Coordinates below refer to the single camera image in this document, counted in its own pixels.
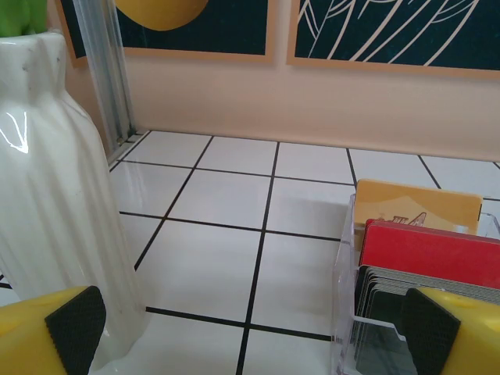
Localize red and yellow box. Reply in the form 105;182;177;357
330;193;500;375

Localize wall panel with gold oval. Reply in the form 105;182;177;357
111;0;277;67

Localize grey card stack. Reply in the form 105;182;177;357
352;264;500;375

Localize red card stack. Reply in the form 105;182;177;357
365;218;473;235

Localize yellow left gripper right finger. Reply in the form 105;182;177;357
402;287;500;375

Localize artificial tulip bouquet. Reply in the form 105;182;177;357
0;0;48;38

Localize white ribbed ceramic vase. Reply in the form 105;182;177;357
0;30;148;375

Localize wall panel with feather leaves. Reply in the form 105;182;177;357
286;0;500;82

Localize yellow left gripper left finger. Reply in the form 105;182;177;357
0;285;107;375

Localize aluminium corner post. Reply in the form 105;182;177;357
76;0;138;156

